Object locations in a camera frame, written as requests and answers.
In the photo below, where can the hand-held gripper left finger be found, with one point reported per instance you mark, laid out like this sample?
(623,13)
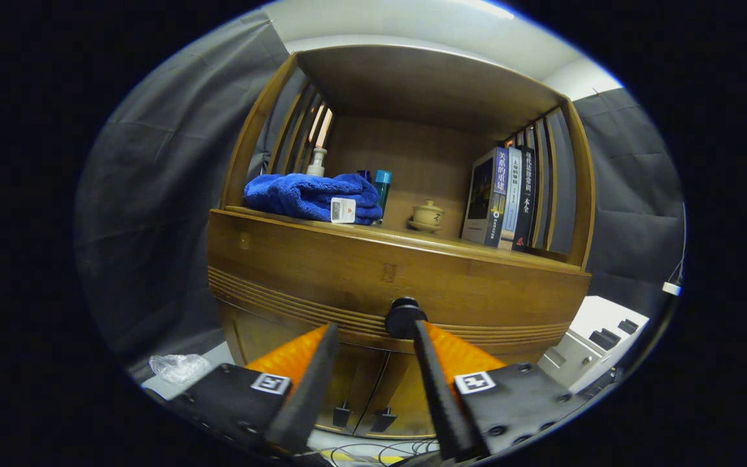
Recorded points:
(312,395)

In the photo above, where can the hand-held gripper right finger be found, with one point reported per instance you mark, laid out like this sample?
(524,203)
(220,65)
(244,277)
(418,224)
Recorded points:
(438,395)

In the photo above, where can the black drawer knob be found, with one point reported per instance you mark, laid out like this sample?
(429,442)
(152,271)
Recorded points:
(403,314)

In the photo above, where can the wooden drawer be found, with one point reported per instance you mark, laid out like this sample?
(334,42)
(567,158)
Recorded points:
(347,272)

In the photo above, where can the wooden countertop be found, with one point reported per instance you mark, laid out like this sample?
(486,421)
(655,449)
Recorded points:
(425,239)

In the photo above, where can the wooden cabinet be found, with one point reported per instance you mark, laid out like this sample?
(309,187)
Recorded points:
(412,84)

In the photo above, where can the clear plastic bag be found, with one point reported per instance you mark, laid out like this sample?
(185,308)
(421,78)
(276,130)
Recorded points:
(179,368)

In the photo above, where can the white box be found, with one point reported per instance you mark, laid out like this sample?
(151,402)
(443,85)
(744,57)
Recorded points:
(581,353)

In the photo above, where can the beige lidded teacup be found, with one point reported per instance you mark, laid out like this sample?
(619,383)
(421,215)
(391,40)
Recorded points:
(426,215)

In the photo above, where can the blue towel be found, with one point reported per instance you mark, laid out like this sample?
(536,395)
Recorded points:
(296,194)

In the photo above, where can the pale spine book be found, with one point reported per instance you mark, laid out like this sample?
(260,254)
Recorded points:
(513,201)

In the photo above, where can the black spine book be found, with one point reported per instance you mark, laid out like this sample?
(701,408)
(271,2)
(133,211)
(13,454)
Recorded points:
(526,201)

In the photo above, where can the teal bottle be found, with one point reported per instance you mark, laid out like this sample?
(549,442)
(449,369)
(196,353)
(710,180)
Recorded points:
(382,188)

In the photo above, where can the white bottle blue cap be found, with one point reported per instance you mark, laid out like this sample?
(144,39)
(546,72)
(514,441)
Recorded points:
(364,174)

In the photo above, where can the white pump bottle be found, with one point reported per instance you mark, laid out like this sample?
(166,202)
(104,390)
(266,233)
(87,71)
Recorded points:
(316,167)

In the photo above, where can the white side table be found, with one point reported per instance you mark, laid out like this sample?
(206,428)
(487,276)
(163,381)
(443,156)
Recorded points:
(672,288)

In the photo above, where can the small black bracket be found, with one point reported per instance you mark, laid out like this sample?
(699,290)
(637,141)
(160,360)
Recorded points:
(605,338)

